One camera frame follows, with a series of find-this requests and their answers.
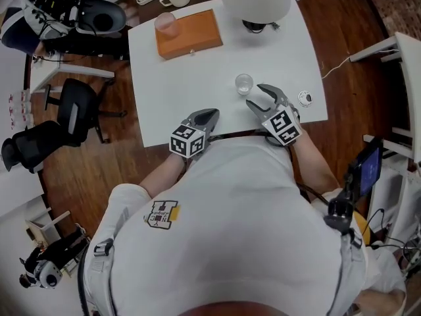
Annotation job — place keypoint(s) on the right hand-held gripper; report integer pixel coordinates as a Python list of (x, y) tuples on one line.
[(283, 127)]

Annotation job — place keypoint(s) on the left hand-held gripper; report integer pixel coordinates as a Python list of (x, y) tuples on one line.
[(187, 140)]

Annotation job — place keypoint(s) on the small clear glass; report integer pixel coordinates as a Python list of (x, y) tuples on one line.
[(244, 84)]

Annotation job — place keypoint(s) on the frosted pink cup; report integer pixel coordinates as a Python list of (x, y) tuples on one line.
[(167, 25)]

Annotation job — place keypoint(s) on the person's left forearm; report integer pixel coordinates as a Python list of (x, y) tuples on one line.
[(164, 176)]

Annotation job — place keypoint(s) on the person's right forearm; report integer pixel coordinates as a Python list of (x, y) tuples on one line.
[(315, 163)]

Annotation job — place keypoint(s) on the orange box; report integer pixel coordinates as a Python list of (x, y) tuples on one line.
[(197, 35)]

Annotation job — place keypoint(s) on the person's white shirt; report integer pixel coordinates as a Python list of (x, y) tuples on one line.
[(223, 226)]

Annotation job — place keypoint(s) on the black office chair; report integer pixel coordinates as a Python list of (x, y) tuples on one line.
[(75, 110)]

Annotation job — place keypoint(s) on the small white table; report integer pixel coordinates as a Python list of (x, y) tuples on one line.
[(411, 77)]

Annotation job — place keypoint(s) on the white helmet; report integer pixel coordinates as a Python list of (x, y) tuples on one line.
[(98, 16)]

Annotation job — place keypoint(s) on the group of small bottles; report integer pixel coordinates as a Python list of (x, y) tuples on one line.
[(21, 109)]

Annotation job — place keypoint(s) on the grey backpack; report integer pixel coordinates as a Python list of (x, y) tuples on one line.
[(46, 15)]

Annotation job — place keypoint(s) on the black phone on mount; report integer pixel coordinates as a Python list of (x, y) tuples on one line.
[(368, 166)]

